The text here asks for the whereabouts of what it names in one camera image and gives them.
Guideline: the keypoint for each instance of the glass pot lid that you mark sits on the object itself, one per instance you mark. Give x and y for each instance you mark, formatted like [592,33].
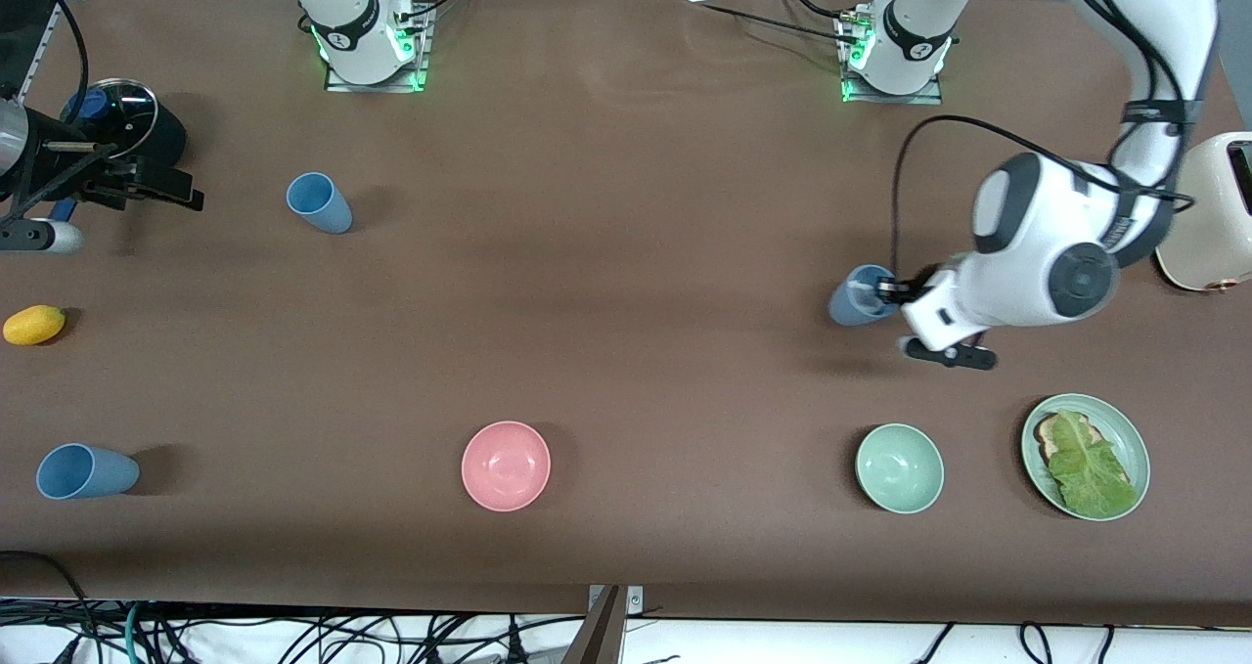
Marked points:
[127,107]

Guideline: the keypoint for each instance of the yellow lemon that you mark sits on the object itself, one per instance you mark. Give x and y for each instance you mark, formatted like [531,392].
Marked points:
[34,325]

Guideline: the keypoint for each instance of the mint green bowl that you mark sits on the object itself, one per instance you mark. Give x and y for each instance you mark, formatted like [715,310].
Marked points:
[900,468]

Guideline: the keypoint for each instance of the cream white toaster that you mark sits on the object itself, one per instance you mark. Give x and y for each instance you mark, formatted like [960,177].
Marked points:
[1213,234]

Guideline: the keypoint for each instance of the brown table cloth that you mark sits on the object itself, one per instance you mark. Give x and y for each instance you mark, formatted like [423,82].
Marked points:
[626,351]

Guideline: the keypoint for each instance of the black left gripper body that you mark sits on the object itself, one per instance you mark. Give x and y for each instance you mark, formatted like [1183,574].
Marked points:
[912,285]

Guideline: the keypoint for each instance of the metal table clamp bracket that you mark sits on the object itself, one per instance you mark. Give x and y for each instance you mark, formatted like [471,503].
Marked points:
[634,600]

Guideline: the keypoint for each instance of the blue cup with white filling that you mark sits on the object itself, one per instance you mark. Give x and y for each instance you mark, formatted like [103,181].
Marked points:
[846,310]

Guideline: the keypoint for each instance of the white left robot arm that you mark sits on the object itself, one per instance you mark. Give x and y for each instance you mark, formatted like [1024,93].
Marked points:
[1037,234]

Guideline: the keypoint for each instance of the green lettuce leaf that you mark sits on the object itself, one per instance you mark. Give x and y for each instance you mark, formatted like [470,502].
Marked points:
[1091,468]

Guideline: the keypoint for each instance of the brown angled post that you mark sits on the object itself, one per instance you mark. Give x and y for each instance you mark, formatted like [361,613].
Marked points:
[602,640]

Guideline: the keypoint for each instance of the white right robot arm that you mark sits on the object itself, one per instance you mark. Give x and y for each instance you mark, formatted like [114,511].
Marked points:
[347,19]

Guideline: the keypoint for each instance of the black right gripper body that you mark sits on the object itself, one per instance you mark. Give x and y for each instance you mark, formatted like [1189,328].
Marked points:
[51,156]

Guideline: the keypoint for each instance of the mint green plate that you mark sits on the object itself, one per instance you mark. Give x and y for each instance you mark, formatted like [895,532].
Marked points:
[1125,439]

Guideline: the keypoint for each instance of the pink bowl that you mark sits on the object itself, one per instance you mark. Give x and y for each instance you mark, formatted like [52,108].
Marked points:
[506,465]

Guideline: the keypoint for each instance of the blue plastic cup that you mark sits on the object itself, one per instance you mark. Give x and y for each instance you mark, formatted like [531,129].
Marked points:
[108,473]
[328,212]

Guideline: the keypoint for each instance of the bread slice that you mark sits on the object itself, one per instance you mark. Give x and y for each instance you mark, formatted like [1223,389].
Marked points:
[1049,437]

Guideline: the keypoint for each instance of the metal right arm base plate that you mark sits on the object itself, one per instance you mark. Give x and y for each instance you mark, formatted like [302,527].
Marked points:
[337,82]

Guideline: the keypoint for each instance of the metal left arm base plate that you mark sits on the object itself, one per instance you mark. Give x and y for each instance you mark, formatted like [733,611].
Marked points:
[856,92]

